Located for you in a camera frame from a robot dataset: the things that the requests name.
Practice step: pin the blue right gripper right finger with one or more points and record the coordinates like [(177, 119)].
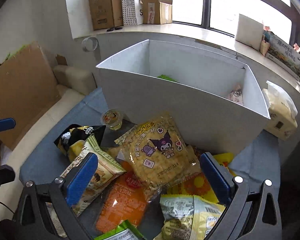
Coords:
[(231, 191)]

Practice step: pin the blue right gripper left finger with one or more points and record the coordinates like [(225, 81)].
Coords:
[(66, 192)]

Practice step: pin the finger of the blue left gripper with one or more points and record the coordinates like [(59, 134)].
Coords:
[(7, 124)]

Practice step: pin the orange cracker pack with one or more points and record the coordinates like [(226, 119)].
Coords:
[(125, 201)]

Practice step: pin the clear jelly cup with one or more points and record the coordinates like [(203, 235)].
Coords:
[(112, 119)]

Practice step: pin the yellow sunflower pouch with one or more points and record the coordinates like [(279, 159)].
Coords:
[(198, 184)]

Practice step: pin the large cardboard sheet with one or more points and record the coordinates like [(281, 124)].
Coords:
[(28, 89)]

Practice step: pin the pale green yellow snack bag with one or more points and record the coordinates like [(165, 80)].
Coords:
[(188, 217)]

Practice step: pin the beige cartoon snack bag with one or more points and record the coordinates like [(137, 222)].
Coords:
[(107, 170)]

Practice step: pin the black yellow chip bag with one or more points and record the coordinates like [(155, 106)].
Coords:
[(72, 139)]

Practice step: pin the yellow kuromi popcorn bag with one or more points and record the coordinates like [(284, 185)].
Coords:
[(158, 155)]

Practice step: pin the white storage box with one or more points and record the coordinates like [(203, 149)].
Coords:
[(152, 77)]

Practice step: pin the tissue pack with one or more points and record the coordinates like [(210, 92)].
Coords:
[(282, 111)]

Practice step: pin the pink white snack pack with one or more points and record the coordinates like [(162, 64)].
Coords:
[(236, 95)]

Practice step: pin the clear tape roll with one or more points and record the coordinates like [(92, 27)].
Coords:
[(89, 44)]

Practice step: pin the black scissors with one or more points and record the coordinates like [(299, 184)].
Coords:
[(113, 29)]

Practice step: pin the landscape printed gift box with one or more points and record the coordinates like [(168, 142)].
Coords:
[(284, 55)]

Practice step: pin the tall cardboard box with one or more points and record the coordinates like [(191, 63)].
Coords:
[(106, 14)]

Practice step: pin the white dotted paper bag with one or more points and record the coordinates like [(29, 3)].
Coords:
[(128, 2)]

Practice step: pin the small open cardboard box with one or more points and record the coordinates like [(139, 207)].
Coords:
[(157, 11)]

